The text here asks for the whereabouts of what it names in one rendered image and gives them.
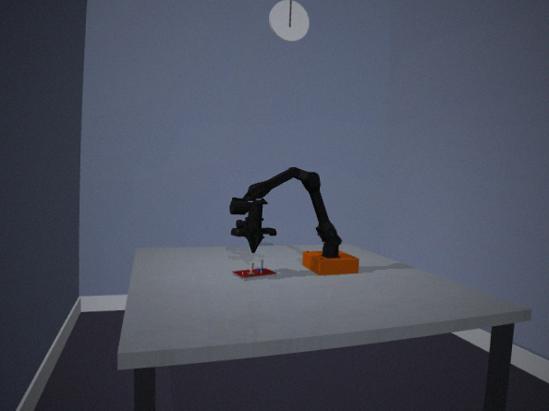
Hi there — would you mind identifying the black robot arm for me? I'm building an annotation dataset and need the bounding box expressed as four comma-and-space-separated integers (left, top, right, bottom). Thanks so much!
229, 167, 342, 259

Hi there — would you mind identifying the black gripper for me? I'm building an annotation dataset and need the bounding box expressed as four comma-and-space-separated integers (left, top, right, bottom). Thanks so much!
231, 215, 276, 253

